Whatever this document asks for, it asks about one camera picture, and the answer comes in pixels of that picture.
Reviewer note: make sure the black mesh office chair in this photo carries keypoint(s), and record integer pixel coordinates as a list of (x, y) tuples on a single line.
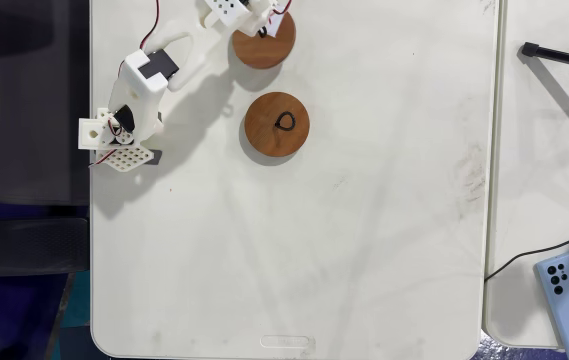
[(24, 245)]

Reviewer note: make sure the plain wooden lid black loop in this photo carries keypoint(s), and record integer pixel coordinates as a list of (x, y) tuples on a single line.
[(264, 135)]

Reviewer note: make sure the black rod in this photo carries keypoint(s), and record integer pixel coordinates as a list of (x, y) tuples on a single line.
[(531, 49)]

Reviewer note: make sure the wooden lid with red cross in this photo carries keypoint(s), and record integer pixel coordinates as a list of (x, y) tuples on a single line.
[(264, 52)]

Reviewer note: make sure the grey base clamp pad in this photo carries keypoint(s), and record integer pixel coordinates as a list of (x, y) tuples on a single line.
[(156, 157), (159, 118)]

